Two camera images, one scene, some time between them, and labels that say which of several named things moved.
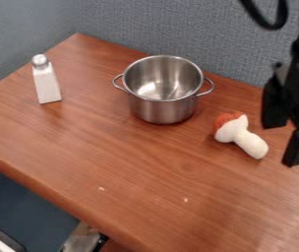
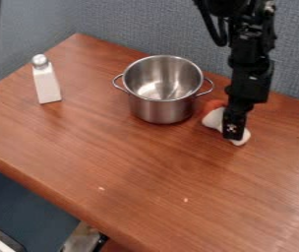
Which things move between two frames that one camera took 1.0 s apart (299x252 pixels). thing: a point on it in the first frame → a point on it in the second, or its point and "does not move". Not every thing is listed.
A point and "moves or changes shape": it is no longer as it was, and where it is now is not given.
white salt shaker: (45, 80) does not move
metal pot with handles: (163, 85) does not move
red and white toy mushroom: (230, 126) moves or changes shape
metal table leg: (86, 239) does not move
